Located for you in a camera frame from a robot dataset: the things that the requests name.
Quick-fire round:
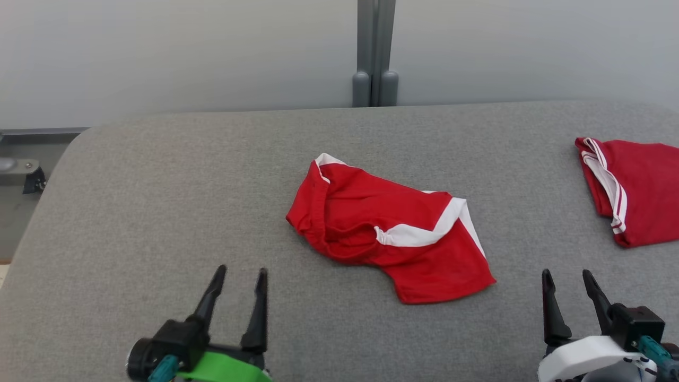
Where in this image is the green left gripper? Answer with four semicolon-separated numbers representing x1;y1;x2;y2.
177;264;273;382

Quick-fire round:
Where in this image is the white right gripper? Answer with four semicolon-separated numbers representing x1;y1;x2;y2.
537;268;659;382

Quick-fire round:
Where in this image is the red number 23 jersey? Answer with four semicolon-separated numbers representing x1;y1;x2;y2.
574;137;679;249

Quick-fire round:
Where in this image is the red shorts white trim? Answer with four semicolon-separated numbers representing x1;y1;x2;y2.
285;153;497;305

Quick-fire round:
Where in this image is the black caster wheel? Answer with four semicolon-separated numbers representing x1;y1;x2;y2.
22;167;48;195

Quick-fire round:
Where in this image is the right camera cable teal plug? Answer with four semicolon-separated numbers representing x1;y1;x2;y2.
636;335;679;381

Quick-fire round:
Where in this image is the camera cable teal plug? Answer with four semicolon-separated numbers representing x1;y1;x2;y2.
147;354;180;382
636;335;679;381

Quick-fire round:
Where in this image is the left camera cable teal plug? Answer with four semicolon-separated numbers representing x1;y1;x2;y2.
147;354;180;382

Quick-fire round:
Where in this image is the grey metal bracket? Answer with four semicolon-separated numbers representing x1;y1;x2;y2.
0;158;41;187

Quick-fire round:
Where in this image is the grey wall skirting strip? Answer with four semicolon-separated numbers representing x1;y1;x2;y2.
0;127;90;137

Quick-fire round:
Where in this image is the grey partition frame post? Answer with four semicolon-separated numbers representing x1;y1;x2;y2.
375;0;399;107
352;0;375;108

